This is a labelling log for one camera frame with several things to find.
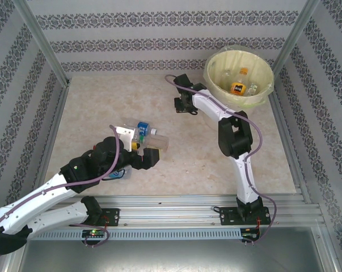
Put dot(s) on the clear bottle dark blue label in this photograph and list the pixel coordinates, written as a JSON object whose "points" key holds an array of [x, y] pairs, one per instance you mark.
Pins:
{"points": [[143, 127]]}

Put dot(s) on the clear square bottle green band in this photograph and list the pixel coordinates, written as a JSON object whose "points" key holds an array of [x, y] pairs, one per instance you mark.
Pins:
{"points": [[159, 143]]}

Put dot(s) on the clear bottle light blue label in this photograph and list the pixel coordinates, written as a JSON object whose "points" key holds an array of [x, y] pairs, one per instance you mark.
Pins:
{"points": [[118, 174]]}

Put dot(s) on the clear unlabelled bottle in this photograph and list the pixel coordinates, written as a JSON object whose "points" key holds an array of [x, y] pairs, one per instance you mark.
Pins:
{"points": [[227, 76]]}

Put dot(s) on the orange juice bottle yellow cap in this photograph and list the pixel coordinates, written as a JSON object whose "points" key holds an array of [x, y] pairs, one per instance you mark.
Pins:
{"points": [[238, 88]]}

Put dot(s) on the clear bottle white leaf label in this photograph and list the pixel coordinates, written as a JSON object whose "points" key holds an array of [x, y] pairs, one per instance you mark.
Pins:
{"points": [[253, 90]]}

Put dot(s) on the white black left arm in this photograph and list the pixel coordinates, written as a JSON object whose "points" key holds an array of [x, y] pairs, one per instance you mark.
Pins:
{"points": [[60, 214]]}

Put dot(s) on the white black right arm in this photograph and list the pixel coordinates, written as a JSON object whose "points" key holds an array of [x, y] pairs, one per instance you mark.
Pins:
{"points": [[233, 139]]}

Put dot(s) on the white ribbed bin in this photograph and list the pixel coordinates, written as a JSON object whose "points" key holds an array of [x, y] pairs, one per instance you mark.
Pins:
{"points": [[213, 76]]}

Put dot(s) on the small circuit board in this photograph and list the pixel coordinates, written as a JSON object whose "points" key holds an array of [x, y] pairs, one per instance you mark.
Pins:
{"points": [[250, 233], [94, 233]]}

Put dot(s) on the grey metal panel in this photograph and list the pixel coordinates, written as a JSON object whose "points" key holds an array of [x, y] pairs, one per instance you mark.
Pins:
{"points": [[173, 255]]}

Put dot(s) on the aluminium frame rail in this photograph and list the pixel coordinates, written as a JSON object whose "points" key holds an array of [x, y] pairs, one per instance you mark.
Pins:
{"points": [[287, 141], [52, 141]]}

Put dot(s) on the wide aluminium base rail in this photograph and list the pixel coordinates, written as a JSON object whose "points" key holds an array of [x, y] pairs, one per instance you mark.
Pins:
{"points": [[173, 212]]}

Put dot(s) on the aluminium frame post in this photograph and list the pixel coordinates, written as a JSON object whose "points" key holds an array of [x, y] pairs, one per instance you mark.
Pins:
{"points": [[43, 42], [294, 37]]}

